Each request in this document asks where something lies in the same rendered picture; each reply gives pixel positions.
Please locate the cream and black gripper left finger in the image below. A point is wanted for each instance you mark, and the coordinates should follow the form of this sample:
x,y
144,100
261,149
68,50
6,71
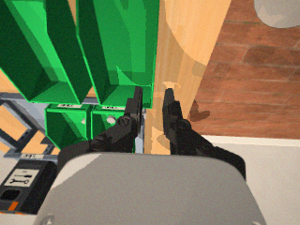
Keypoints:
x,y
118,138

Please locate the grey round disc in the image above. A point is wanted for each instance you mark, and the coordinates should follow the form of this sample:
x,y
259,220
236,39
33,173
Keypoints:
x,y
111,119

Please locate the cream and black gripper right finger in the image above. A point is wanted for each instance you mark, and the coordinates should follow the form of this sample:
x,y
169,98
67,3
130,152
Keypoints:
x,y
184,141

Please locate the green bin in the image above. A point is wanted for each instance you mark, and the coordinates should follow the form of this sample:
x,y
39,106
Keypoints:
x,y
99,115
63,123
119,40
33,47

